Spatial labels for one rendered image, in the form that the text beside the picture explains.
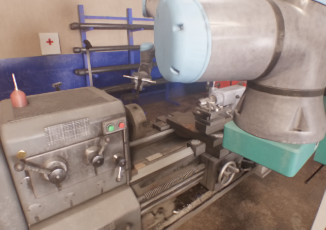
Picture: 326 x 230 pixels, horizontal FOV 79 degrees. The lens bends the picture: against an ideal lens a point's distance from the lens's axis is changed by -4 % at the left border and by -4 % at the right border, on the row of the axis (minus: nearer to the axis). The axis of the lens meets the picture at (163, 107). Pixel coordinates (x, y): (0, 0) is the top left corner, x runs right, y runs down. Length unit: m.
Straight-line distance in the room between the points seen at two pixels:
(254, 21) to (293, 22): 0.07
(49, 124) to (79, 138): 0.14
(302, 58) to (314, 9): 0.08
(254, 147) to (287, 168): 0.07
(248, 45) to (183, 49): 0.10
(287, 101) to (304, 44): 0.10
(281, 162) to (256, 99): 0.13
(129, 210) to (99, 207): 0.16
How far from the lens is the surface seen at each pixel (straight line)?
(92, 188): 1.19
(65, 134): 1.00
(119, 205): 1.23
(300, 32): 0.41
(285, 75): 0.43
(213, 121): 1.54
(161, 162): 1.44
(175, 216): 1.70
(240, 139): 0.47
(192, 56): 0.32
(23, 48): 4.18
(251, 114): 0.45
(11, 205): 1.13
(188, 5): 0.33
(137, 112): 1.34
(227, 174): 1.64
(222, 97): 2.00
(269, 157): 0.45
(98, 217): 1.20
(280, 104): 0.44
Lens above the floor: 1.66
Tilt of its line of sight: 19 degrees down
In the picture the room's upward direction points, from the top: straight up
